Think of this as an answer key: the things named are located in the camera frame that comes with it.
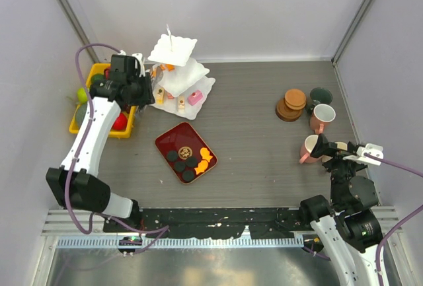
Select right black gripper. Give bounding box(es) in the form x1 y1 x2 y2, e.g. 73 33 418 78
310 132 366 206

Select orange fish cookie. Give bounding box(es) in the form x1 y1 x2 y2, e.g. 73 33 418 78
165 64 174 71
200 147 213 162
194 160 209 175

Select cream cake with chocolate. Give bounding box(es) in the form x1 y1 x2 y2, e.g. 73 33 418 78
178 95 185 113

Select pink cake with cherry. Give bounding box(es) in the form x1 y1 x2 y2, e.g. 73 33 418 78
187 90 203 106

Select black round cookie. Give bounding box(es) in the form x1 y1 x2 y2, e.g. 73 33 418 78
182 170 195 182
173 161 186 173
185 157 198 168
166 151 178 162

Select metal tweezers tongs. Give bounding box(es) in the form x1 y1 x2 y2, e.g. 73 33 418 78
150 64 165 86

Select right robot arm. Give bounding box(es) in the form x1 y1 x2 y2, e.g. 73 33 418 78
299 133 389 285

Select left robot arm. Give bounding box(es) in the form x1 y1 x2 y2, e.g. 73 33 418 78
46 53 155 232

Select cream cup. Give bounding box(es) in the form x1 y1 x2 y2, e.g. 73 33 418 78
321 155 332 163

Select pink mug lying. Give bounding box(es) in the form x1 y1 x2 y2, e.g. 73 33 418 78
299 135 322 164

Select pink mug upright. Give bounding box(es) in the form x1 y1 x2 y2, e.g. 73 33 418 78
310 104 336 135

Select red apple at front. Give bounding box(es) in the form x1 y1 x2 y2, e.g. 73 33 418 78
112 112 128 131

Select green lime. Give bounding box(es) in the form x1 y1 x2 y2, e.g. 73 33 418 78
91 73 105 85

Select white three-tier serving stand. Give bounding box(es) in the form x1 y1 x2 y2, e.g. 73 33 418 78
148 27 215 120

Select yellow plastic fruit bin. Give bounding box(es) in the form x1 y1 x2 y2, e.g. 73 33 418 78
69 63 137 139

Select stack of wooden coasters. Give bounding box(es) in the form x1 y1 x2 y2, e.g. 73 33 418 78
275 89 307 122

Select dark green mug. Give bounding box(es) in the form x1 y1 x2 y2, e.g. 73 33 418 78
306 87 333 114

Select green pear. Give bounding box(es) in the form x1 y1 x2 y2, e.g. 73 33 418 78
77 87 88 104

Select green melon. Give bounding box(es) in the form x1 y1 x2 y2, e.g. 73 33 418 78
75 103 88 128

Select red lacquer snack tray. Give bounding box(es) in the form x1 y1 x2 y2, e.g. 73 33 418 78
155 122 218 185

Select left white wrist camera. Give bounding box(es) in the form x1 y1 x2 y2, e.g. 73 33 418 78
132 53 145 77

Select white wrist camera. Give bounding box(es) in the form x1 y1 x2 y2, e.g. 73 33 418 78
132 53 145 77
342 143 384 166

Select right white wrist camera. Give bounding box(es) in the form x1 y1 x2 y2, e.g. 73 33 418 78
342 143 384 166

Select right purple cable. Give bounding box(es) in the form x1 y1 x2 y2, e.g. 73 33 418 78
363 153 423 286

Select purple cable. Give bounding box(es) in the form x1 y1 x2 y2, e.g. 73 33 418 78
363 153 423 286
64 43 170 256

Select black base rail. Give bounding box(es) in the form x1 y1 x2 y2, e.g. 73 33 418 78
138 207 331 239

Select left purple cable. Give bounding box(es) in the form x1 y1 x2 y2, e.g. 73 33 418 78
64 43 170 256

